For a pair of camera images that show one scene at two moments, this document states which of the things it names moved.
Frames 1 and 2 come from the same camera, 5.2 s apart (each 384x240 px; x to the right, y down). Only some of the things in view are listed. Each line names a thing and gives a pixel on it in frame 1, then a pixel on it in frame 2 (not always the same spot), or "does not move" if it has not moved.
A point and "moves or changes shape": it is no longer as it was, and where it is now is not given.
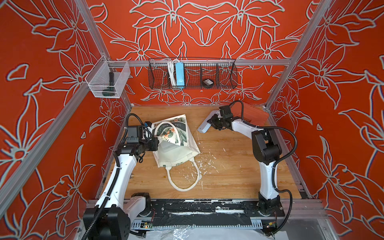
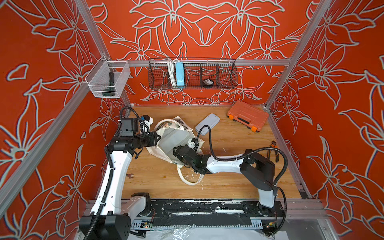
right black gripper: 215,121 -> 179,152
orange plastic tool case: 252,113 does not move
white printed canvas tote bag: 176,145 moves or changes shape
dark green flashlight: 110,90 does not move
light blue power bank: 179,73 does not move
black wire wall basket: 223,72 does not move
